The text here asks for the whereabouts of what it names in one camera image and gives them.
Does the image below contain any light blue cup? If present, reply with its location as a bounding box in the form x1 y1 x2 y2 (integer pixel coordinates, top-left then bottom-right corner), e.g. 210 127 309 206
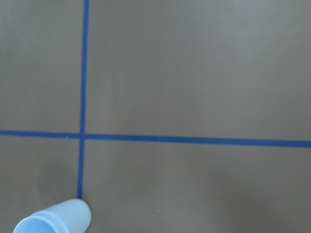
31 199 92 233
13 211 69 233

